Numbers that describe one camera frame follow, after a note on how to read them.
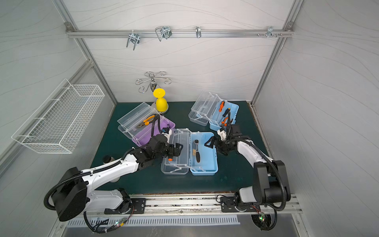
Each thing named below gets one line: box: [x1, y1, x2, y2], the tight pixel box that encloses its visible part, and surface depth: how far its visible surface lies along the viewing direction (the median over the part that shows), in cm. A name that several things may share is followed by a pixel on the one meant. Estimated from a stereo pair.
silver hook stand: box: [135, 71, 172, 94], surface depth 97 cm
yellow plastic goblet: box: [152, 87, 169, 113], surface depth 97 cm
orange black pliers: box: [137, 115, 156, 128], surface depth 100 cm
